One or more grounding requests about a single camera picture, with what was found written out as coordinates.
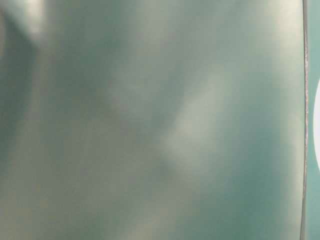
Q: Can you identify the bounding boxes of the white round object at edge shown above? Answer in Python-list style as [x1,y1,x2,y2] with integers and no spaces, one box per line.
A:
[313,83,320,168]

